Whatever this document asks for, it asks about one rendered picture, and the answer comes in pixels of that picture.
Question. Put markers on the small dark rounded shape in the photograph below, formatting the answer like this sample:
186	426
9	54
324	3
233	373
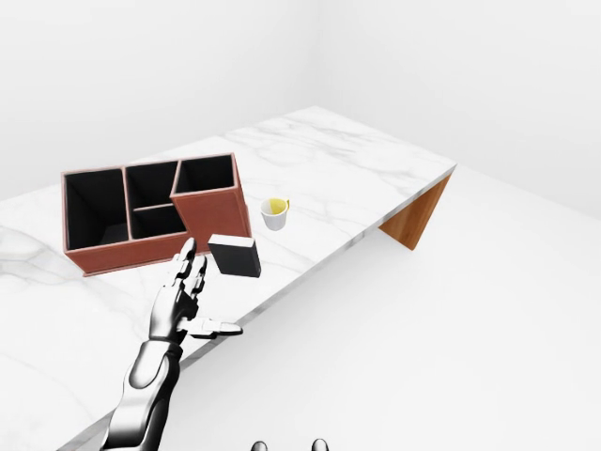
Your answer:
320	445
258	446

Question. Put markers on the black book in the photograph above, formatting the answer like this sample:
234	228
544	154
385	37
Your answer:
237	256

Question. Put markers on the silver black robot right arm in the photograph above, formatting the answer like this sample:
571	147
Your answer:
143	390

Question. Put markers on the white mug yellow inside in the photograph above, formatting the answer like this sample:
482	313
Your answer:
274	215

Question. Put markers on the silver black robot right hand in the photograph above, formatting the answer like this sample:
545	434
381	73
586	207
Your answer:
170	305

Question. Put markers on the wooden table leg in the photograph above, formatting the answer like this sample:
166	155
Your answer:
418	218

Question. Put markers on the red-brown desk caddy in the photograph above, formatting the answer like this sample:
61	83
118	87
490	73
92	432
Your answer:
155	211

